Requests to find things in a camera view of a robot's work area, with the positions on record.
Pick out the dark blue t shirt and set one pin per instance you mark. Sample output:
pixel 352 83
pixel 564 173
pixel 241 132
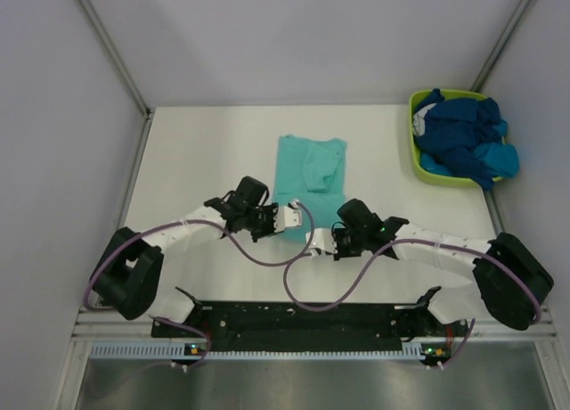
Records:
pixel 440 107

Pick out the left aluminium frame post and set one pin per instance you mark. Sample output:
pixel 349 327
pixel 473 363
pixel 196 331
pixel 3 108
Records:
pixel 113 56

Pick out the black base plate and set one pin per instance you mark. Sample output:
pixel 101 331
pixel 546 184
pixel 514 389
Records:
pixel 284 327

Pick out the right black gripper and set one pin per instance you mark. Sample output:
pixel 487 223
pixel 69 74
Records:
pixel 340 252

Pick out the grey slotted cable duct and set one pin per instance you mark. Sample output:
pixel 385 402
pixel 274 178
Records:
pixel 188 352

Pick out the light blue t shirt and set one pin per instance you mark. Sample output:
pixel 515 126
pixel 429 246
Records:
pixel 473 151

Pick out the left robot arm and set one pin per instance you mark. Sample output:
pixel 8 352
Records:
pixel 131 275

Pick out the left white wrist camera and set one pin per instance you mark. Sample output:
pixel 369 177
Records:
pixel 287 217

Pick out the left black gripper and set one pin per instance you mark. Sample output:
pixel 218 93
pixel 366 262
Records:
pixel 270 229

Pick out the teal t shirt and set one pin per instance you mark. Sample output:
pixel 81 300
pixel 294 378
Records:
pixel 312 172

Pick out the aluminium frame post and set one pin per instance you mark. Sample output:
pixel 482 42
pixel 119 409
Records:
pixel 113 56
pixel 509 30

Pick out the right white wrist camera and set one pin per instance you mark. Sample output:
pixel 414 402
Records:
pixel 320 242

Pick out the green plastic bin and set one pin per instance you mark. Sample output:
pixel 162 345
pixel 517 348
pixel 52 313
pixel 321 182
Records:
pixel 422 174

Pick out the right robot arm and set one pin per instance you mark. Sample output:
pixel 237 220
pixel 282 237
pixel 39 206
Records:
pixel 504 277

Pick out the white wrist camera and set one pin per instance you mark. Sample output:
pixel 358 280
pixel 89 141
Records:
pixel 287 217
pixel 320 242

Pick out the right aluminium frame post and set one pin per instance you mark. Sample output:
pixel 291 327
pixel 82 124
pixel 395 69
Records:
pixel 509 30

